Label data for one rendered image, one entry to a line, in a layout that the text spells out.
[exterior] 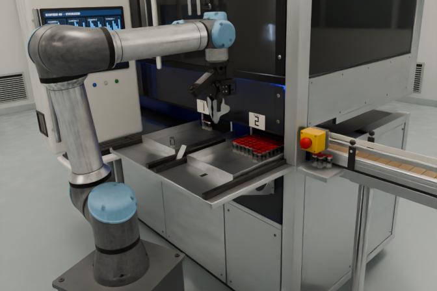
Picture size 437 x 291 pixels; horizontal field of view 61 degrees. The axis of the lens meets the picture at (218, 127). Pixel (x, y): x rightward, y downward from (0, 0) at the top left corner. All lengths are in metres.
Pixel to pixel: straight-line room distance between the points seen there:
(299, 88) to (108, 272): 0.84
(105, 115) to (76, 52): 1.18
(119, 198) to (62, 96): 0.29
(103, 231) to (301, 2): 0.91
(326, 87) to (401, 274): 1.33
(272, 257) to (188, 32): 1.09
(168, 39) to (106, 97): 1.10
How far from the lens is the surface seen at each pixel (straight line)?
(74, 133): 1.03
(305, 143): 1.32
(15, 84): 6.57
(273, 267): 1.75
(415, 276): 2.48
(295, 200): 1.50
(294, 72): 1.34
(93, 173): 1.07
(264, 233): 1.69
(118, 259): 1.04
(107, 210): 0.97
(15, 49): 6.54
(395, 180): 1.37
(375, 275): 2.41
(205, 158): 1.51
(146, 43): 0.93
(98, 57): 0.87
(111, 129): 2.06
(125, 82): 2.05
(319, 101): 1.47
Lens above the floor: 1.46
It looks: 18 degrees down
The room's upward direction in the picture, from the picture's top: 2 degrees counter-clockwise
